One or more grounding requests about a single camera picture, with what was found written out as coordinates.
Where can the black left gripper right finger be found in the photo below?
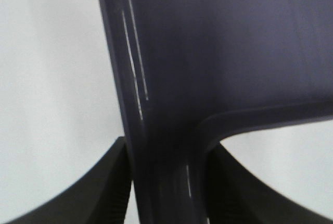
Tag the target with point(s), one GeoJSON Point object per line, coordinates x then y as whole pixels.
{"type": "Point", "coordinates": [234, 195]}

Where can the grey plastic dustpan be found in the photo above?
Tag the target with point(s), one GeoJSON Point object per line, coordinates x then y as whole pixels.
{"type": "Point", "coordinates": [190, 73]}

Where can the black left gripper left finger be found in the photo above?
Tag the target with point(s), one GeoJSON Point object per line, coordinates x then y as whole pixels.
{"type": "Point", "coordinates": [100, 196]}

